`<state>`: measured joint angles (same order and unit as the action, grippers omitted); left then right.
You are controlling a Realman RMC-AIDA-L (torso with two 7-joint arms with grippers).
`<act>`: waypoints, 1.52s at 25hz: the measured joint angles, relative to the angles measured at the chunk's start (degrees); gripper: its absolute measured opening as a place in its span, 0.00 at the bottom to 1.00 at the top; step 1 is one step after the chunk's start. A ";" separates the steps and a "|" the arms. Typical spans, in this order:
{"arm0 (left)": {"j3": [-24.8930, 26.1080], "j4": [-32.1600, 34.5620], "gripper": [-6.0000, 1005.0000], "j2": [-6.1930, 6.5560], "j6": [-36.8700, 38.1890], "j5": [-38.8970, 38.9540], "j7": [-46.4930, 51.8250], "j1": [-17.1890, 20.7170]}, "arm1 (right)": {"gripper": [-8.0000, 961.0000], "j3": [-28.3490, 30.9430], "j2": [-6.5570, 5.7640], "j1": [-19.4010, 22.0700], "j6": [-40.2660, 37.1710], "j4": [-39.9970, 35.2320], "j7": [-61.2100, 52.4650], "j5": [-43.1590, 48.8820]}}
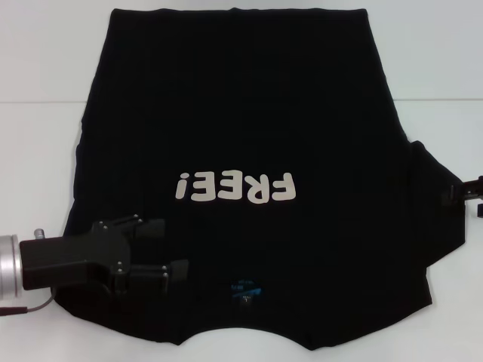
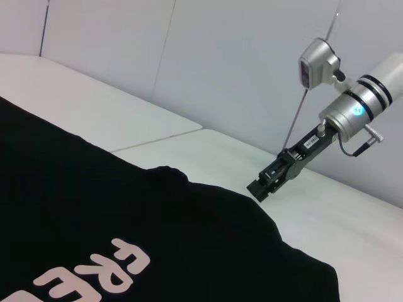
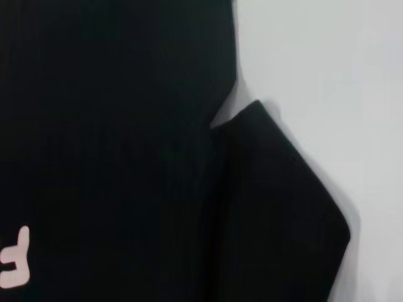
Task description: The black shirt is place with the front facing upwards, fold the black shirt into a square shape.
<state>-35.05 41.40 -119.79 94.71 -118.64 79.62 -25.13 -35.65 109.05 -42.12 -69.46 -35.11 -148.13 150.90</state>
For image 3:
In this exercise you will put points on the black shirt with FREE print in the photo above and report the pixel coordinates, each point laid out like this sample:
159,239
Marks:
126,141

